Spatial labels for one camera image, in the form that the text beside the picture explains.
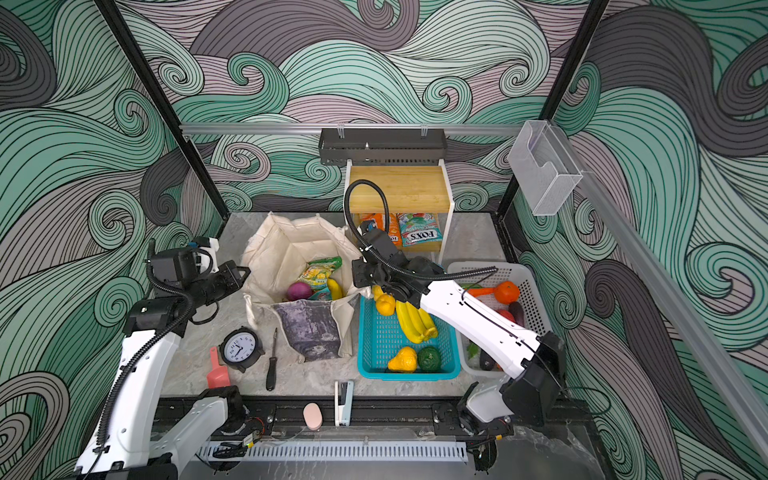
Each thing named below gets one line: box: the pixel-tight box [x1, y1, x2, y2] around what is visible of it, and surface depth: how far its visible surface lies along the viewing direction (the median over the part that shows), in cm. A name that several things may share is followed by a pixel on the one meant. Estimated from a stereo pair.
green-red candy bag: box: [308, 287, 332, 301], surface depth 87 cm
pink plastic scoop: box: [206, 346, 231, 389], surface depth 81 cm
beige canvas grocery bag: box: [241, 212, 372, 362], surface depth 78 cm
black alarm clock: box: [218, 326, 265, 373], surface depth 84 cm
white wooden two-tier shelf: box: [344, 159, 455, 265], surface depth 86 cm
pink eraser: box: [303, 402, 323, 431], surface depth 74 cm
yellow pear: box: [388, 346, 417, 373], surface depth 80 cm
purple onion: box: [287, 282, 313, 300], surface depth 87 cm
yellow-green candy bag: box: [298, 256, 343, 289], surface depth 94 cm
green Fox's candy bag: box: [398, 212, 443, 247], surface depth 94 cm
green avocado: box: [418, 346, 441, 373], surface depth 80 cm
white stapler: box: [334, 380, 354, 427], surface depth 76 cm
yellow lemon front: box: [376, 294, 396, 316], surface depth 90 cm
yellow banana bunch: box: [395, 300, 438, 344], surface depth 89 cm
